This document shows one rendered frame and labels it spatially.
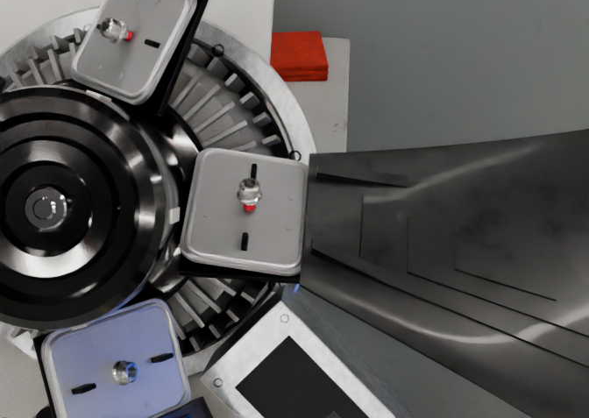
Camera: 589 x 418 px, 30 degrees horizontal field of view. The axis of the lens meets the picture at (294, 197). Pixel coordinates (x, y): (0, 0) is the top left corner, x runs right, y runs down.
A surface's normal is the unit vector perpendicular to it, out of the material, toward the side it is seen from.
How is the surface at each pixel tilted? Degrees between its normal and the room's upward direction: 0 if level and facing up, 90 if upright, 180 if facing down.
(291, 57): 0
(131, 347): 54
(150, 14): 48
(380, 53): 90
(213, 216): 7
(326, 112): 0
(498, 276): 15
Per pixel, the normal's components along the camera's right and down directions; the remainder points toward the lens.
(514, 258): 0.15, -0.59
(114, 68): -0.68, -0.37
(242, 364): -0.02, 0.03
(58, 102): -0.06, 0.28
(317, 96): 0.04, -0.75
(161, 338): 0.73, -0.17
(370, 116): -0.06, 0.66
